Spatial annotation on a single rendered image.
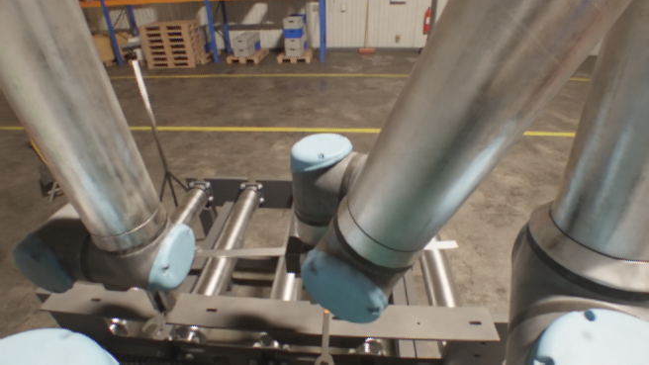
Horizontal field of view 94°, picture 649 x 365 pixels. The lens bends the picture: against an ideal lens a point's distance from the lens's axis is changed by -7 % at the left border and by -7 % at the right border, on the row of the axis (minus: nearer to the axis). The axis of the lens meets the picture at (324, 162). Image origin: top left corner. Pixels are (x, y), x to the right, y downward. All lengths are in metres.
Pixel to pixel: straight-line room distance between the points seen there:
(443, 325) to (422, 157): 0.72
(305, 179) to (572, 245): 0.32
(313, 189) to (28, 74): 0.33
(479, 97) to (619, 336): 0.25
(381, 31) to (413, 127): 9.45
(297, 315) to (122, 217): 0.58
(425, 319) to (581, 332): 0.58
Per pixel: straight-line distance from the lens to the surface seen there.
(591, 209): 0.40
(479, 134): 0.21
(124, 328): 1.43
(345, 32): 9.63
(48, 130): 0.37
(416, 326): 0.89
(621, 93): 0.36
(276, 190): 1.81
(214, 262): 1.41
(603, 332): 0.37
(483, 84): 0.20
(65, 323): 1.32
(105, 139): 0.37
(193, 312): 0.95
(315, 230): 0.51
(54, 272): 0.54
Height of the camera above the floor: 1.90
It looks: 30 degrees down
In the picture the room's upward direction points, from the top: 1 degrees counter-clockwise
